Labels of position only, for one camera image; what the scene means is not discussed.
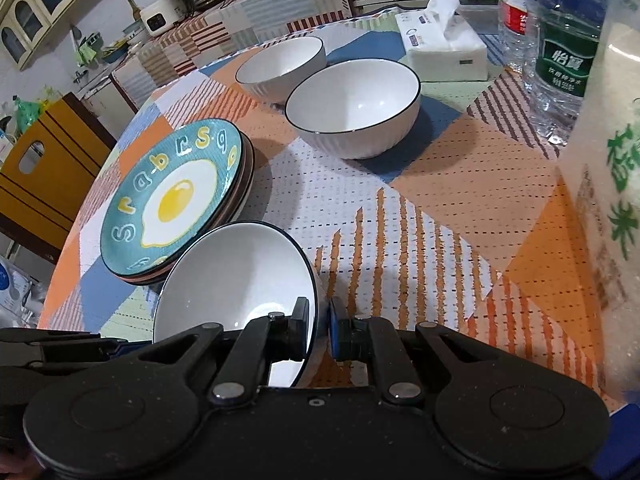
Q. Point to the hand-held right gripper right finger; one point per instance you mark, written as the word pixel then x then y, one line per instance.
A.
pixel 334 332

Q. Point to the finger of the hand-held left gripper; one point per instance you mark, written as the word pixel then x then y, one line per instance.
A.
pixel 60 345

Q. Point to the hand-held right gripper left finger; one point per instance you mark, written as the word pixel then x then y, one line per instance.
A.
pixel 300 332

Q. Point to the white ribbed bowl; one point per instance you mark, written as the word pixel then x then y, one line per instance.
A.
pixel 280 65
pixel 240 270
pixel 352 105

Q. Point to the blue fried egg plate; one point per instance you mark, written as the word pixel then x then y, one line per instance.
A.
pixel 180 195

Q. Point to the checkered tablecloth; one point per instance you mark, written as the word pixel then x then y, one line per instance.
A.
pixel 400 210

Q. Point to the wooden chair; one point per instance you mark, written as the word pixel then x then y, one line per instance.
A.
pixel 55 180

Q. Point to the clear rice bag with spout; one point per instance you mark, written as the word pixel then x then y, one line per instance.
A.
pixel 600 210

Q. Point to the green hanging cloth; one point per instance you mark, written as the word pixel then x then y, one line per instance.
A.
pixel 87 51

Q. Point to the blue basin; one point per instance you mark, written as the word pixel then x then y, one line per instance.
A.
pixel 115 53

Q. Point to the white tissue pack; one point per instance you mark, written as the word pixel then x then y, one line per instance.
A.
pixel 445 52

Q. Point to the striped patchwork counter cloth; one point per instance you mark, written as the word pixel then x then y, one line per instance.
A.
pixel 225 22

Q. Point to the stack of dishes by sink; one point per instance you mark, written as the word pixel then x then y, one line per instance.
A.
pixel 136 34

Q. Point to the white rice cooker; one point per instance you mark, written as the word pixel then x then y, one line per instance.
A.
pixel 160 16

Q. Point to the wooden spatula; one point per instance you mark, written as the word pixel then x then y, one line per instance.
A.
pixel 131 5

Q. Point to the green label water bottle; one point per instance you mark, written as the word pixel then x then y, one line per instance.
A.
pixel 565 65

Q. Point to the red label water bottle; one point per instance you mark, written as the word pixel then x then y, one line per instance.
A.
pixel 512 17

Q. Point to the cream wall cabinet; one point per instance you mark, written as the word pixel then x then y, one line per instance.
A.
pixel 45 15

